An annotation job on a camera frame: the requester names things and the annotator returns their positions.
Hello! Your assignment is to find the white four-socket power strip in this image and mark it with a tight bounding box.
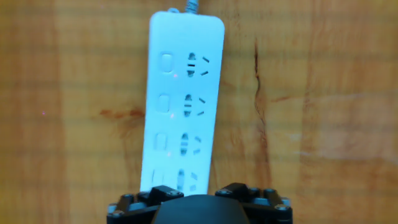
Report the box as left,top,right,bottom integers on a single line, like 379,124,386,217
139,7,226,197

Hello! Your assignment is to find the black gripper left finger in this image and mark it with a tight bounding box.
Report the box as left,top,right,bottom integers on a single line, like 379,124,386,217
106,185,185,224

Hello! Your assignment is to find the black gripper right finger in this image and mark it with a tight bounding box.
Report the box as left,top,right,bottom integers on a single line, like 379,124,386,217
214,182,294,224

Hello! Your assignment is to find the pale grey power strip cable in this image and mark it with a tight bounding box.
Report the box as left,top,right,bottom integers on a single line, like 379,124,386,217
185,0,200,15

